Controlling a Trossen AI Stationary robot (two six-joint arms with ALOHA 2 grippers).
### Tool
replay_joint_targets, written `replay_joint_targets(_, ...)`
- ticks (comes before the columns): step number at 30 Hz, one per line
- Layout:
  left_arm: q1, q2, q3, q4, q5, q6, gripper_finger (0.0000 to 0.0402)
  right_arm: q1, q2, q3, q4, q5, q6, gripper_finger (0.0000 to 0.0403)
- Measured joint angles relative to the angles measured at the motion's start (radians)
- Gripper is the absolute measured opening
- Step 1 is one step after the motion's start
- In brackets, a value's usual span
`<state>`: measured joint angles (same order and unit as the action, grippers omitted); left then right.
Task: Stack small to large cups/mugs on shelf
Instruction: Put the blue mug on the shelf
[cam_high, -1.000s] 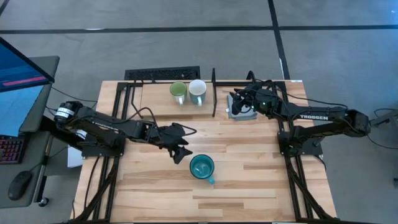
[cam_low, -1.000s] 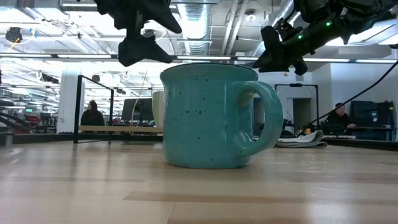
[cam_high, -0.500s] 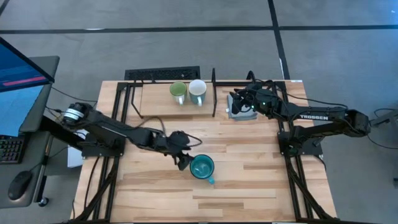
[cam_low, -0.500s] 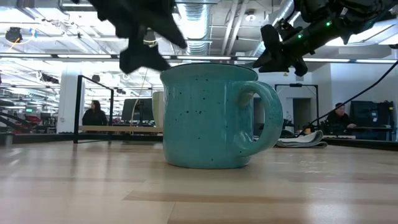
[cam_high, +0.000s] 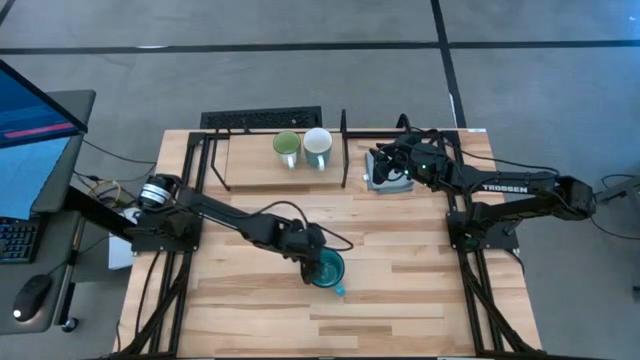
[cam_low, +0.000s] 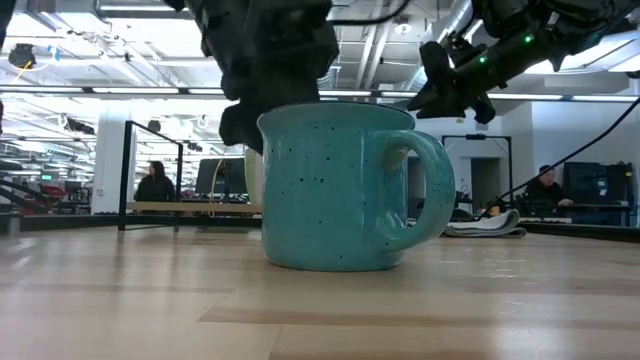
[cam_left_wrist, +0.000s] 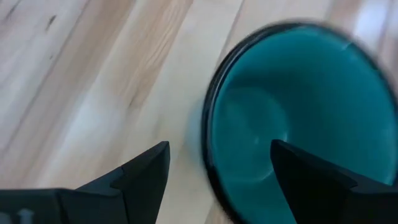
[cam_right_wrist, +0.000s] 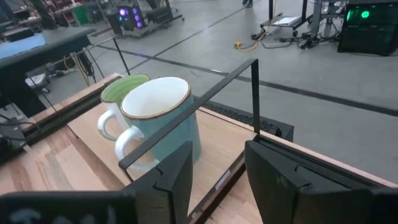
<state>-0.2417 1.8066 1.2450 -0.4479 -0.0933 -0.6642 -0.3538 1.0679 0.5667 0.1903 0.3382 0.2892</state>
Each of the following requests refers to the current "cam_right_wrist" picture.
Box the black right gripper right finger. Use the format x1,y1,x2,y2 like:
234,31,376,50
244,139,374,224

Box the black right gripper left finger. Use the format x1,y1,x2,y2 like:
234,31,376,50
123,141,194,224

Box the teal mug white handle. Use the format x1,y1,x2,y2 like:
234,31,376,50
114,76,203,171

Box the pale green mug white handle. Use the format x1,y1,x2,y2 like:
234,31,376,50
96,73,152,142

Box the black electronics box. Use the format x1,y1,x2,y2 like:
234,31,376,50
0,116,28,164

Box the black wheeled cart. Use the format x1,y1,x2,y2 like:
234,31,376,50
259,0,312,35

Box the black side table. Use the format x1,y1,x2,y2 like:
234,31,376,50
0,26,98,118

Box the computer tower purple lights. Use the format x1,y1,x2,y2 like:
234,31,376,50
116,4,146,30

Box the computer tower green lights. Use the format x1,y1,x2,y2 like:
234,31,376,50
336,2,398,57

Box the green bin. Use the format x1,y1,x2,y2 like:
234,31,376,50
72,5,91,26

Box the yellow power cable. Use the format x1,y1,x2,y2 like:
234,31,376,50
233,6,278,52

